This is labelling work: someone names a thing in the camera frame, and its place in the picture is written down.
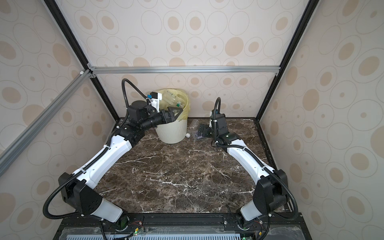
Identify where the aluminium rail left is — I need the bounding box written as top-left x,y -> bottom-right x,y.
1,70 -> 91,175

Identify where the soda water bottle blue cap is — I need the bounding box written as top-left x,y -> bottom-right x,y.
194,126 -> 209,140

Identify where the clear crushed bottle white cap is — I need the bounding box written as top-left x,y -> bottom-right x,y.
186,119 -> 200,140

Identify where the black frame post left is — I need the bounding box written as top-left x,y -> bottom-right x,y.
43,0 -> 120,122

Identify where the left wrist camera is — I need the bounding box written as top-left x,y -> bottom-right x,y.
147,92 -> 162,113

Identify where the white plastic waste bin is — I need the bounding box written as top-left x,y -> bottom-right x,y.
156,120 -> 188,144

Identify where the yellow bin liner bag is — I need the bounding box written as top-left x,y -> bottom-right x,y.
157,89 -> 191,120

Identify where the black frame post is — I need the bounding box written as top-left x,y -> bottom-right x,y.
255,0 -> 320,123
43,0 -> 120,122

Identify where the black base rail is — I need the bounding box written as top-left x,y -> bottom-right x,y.
54,213 -> 311,240

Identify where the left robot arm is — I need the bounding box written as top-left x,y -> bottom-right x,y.
43,79 -> 183,229

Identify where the black frame post right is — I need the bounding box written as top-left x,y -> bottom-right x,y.
255,0 -> 320,123

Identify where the horizontal aluminium rail back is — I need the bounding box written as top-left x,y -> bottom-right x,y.
90,66 -> 280,74

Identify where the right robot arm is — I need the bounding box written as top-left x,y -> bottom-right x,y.
200,97 -> 299,228

